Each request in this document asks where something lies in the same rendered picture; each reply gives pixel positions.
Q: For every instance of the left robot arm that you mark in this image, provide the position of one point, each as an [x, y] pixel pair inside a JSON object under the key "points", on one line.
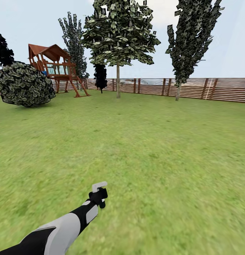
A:
{"points": [[56, 237]]}

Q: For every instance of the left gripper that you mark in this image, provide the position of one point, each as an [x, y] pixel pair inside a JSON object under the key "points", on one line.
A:
{"points": [[101, 194]]}

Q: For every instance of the pesticide atomizer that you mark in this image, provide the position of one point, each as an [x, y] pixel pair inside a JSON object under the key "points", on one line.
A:
{"points": [[102, 203]]}

